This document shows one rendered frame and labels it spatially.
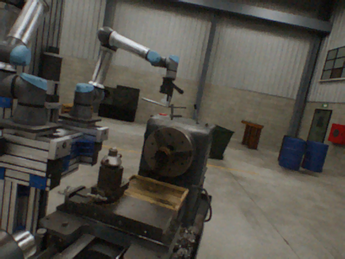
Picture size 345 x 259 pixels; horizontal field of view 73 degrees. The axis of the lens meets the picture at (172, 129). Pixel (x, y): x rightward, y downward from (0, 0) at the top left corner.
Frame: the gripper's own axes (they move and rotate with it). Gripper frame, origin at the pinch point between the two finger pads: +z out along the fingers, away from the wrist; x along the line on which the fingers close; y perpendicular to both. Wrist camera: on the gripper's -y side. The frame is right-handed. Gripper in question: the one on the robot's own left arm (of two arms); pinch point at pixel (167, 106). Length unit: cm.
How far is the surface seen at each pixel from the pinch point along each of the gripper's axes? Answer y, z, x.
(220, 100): 34, -34, -1009
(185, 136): -20.8, 14.5, 23.4
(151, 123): 7.5, 13.1, 7.6
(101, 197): -6, 34, 86
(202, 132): -28.6, 11.7, 6.8
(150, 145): 0.1, 25.4, 23.5
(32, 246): -15, 25, 127
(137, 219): -22, 37, 87
